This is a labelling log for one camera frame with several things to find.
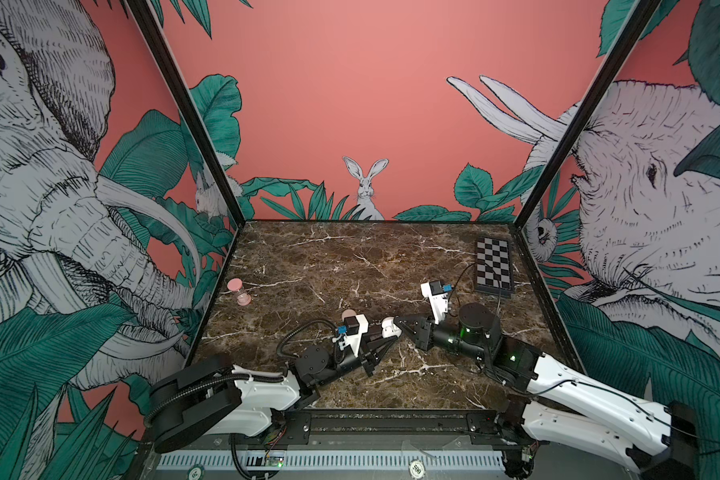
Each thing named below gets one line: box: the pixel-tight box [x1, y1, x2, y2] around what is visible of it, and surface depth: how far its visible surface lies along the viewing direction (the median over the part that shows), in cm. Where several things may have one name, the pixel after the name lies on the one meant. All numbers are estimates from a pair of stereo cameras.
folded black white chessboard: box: [475, 237, 514, 299], surface depth 106 cm
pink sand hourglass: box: [227, 277, 252, 307], surface depth 97 cm
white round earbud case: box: [381, 316, 402, 338], surface depth 69 cm
